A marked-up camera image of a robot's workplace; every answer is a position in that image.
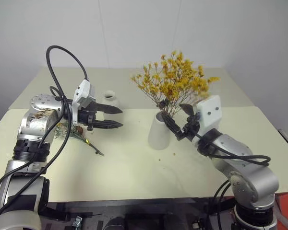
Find black frame under table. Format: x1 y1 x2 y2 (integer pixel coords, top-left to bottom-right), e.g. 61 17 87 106
38 196 237 230

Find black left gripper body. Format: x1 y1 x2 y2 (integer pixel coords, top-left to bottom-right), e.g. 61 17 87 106
77 100 98 132

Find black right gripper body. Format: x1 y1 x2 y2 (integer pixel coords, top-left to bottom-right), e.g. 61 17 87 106
180 112 204 142

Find round white ceramic vase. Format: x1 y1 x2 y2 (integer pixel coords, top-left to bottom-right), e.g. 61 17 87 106
99 90 122 122

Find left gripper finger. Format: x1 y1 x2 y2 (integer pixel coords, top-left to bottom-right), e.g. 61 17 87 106
95 103 124 115
94 119 124 129

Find black cables under table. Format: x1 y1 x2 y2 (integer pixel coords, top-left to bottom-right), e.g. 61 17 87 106
205 179 234 230

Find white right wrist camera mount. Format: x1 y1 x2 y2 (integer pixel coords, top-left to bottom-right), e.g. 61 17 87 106
195 95 223 134

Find yellow dried flower bouquet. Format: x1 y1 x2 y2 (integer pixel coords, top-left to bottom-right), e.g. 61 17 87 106
130 50 221 120

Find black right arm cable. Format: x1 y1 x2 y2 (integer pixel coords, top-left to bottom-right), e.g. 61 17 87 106
193 130 271 167

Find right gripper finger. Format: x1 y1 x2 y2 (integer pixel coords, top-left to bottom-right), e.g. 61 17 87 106
161 114 184 141
179 103 195 116

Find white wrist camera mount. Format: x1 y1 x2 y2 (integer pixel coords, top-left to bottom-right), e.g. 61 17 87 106
71 78 96 127
195 95 223 134

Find tall conical white vase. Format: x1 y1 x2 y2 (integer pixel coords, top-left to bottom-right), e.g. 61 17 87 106
147 111 171 150

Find dark rounded shape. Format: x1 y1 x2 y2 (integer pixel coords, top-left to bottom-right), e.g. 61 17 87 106
105 216 126 230

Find small green stemmed flower bouquet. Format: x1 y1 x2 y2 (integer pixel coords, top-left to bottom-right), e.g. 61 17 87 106
53 121 105 157

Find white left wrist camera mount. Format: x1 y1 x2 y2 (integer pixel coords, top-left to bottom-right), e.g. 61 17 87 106
71 78 96 127

